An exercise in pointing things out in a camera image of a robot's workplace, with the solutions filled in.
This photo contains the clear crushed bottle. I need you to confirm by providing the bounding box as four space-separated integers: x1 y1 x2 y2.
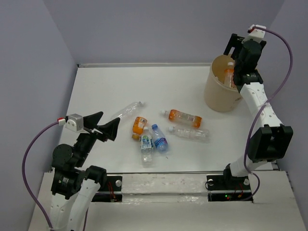
111 101 146 126

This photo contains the beige plastic bin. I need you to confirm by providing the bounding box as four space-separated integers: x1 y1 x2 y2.
204 55 243 112

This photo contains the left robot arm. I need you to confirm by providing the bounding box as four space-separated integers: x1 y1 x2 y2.
50 112 120 231

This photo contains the green label water bottle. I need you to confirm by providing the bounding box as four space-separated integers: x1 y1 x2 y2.
140 127 154 166

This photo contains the clear bottle white cap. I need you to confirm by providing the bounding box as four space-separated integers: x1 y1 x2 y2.
168 126 210 143

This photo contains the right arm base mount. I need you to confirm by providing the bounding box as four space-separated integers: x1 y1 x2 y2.
205 175 253 202

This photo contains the orange tea bottle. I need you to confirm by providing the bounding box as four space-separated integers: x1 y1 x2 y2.
224 62 236 89
161 109 202 128

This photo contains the blue cap water bottle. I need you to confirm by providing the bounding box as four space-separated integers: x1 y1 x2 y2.
152 124 168 153

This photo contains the orange juice bottle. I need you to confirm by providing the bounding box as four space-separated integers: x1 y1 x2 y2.
132 116 147 140

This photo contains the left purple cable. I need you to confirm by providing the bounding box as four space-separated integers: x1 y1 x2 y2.
21 117 65 229

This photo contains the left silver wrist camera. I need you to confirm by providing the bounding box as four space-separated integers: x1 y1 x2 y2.
65 114 84 132

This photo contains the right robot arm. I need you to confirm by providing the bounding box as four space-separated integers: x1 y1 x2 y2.
221 34 293 189

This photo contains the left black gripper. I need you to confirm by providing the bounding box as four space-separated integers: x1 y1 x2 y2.
75 110 121 165

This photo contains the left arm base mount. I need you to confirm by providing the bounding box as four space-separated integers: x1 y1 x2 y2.
92 175 123 203

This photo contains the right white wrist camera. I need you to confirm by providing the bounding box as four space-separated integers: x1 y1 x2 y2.
245 24 266 43

